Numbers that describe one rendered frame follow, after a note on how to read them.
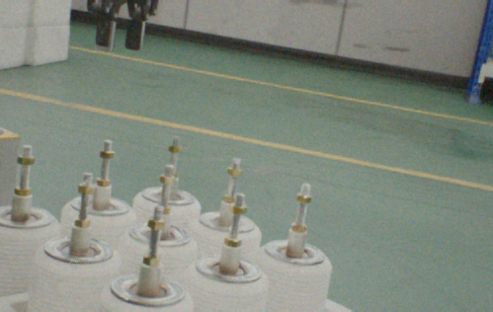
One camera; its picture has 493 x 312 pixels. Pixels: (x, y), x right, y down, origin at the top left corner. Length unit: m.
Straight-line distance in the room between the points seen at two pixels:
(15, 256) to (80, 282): 0.12
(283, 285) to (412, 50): 5.06
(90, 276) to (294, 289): 0.24
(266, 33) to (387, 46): 0.91
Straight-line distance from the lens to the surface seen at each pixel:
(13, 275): 0.97
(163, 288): 0.83
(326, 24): 6.00
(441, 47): 5.94
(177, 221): 1.10
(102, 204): 1.05
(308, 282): 0.96
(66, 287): 0.87
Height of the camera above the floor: 0.57
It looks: 13 degrees down
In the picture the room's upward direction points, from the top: 9 degrees clockwise
